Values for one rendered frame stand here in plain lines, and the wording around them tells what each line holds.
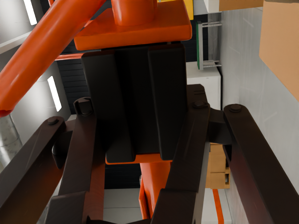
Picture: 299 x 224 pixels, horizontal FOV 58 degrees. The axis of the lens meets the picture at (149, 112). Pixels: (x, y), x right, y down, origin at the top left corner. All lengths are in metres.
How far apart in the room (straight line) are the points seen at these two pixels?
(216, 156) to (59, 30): 7.18
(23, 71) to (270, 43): 0.26
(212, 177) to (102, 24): 7.62
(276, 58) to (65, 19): 0.23
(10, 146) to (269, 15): 6.32
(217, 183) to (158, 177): 7.72
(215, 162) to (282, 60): 7.14
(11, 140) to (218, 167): 5.04
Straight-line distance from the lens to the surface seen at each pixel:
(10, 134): 6.41
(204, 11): 7.52
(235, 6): 1.49
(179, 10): 0.17
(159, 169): 0.19
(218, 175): 7.73
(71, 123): 0.16
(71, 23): 0.18
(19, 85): 0.21
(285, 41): 0.31
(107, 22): 0.16
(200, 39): 7.58
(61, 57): 9.26
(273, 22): 0.34
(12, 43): 8.97
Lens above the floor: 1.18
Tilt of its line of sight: 7 degrees up
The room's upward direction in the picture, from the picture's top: 94 degrees counter-clockwise
